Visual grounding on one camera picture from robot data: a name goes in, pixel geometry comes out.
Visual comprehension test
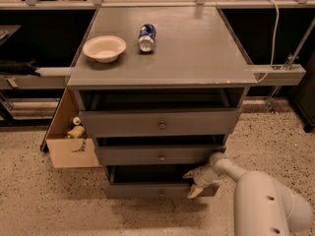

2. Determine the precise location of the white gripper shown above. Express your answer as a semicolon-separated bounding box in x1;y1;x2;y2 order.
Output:
182;164;225;199

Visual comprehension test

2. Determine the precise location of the grey bottom drawer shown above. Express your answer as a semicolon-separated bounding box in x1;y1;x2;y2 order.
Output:
104;164;197;199

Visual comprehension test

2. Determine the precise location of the grey drawer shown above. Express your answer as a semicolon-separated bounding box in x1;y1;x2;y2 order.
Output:
95;145;226;165
79;109;240;138
104;164;197;199

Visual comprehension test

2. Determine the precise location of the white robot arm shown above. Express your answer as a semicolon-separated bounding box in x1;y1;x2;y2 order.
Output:
183;152;313;236

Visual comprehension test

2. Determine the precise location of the grey top drawer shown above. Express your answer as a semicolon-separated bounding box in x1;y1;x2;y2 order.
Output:
79;109;240;138

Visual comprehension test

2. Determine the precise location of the grey middle drawer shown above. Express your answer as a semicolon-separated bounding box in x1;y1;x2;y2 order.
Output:
95;145;226;165

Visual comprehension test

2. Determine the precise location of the grey drawer cabinet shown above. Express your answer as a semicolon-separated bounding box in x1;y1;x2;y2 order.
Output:
66;6;258;200

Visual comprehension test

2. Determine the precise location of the open cardboard box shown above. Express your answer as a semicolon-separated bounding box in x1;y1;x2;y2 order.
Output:
43;88;99;168

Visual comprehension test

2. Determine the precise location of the yellow sponge in box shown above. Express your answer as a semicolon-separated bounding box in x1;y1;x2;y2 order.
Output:
67;126;85;139

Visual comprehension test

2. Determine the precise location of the white bottle in box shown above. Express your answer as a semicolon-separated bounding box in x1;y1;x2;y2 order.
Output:
73;116;81;126

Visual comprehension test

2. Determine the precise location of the dark cabinet at right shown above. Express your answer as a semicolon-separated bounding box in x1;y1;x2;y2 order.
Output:
291;51;315;133

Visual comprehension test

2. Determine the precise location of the blue soda can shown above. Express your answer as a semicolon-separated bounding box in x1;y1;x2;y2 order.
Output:
138;24;157;53

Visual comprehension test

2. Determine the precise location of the white paper bowl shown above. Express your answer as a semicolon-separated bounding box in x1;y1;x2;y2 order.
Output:
83;35;126;63

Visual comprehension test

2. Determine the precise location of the black cloth item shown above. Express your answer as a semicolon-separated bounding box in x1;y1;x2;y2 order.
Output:
0;60;40;77

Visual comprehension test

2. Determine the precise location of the grey metal rail frame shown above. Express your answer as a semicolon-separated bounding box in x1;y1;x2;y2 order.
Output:
0;0;315;127

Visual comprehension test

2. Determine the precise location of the white cable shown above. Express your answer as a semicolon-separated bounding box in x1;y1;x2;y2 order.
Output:
257;0;281;84

